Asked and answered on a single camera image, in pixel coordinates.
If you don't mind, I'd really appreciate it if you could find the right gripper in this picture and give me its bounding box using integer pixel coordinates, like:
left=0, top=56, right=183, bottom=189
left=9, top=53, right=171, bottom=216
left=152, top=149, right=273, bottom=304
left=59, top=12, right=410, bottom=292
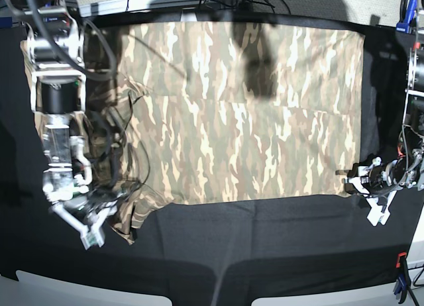
left=48, top=186, right=129, bottom=250

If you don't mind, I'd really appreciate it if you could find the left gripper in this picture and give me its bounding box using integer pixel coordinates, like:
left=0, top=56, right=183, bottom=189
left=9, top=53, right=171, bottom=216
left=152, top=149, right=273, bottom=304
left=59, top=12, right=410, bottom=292
left=336, top=156, right=403, bottom=226

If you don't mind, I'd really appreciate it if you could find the camouflage t-shirt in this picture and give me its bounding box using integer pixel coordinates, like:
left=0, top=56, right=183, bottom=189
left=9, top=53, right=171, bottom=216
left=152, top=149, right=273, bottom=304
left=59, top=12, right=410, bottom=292
left=20, top=20, right=366, bottom=246

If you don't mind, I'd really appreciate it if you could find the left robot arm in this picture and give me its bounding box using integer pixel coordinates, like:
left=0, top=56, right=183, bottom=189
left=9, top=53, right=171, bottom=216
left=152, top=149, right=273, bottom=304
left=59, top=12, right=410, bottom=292
left=343, top=30, right=423, bottom=227

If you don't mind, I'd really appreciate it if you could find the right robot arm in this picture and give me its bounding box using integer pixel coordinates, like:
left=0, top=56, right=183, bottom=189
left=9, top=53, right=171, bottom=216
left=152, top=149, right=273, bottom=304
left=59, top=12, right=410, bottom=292
left=21, top=0, right=128, bottom=248

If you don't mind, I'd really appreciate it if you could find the orange blue clamp bottom right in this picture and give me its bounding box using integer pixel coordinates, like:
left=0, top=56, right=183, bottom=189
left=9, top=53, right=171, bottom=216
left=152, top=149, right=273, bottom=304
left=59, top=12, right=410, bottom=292
left=394, top=252, right=419, bottom=306

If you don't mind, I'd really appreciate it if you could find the black table cloth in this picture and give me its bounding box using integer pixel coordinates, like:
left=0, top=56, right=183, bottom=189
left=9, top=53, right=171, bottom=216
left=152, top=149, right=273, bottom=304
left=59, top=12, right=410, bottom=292
left=1, top=28, right=423, bottom=305

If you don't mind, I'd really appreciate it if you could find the blue clamp top right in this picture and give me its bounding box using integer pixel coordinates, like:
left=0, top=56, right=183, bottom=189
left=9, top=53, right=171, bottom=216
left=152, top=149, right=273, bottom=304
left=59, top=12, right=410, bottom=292
left=396, top=0, right=418, bottom=34

